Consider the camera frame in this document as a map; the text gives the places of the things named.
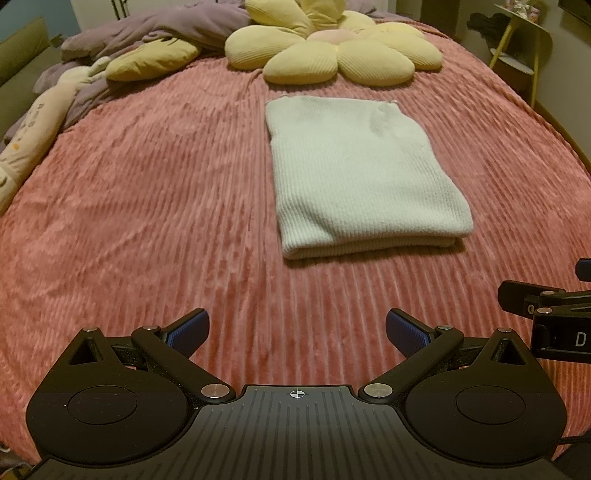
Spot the white wardrobe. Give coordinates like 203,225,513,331
74,0,139,24

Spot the green sofa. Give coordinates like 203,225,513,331
0,17,64,139

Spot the long cream plush pillow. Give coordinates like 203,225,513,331
0,57,112,216

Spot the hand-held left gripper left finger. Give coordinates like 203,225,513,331
67,308,236,408

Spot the yellow flower-shaped pillow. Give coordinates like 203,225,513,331
225,0,443,86

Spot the dark object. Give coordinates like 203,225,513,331
467,13,511,49

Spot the white ribbed knit garment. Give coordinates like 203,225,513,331
265,95,474,260

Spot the pink ribbed blanket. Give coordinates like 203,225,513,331
0,21,591,464

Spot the small yellow pillow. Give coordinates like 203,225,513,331
106,37,202,82

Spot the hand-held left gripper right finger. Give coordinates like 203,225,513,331
362,308,533,408

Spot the yellow side table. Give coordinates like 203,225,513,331
488,4,554,110

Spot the purple duvet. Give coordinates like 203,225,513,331
4,0,416,139

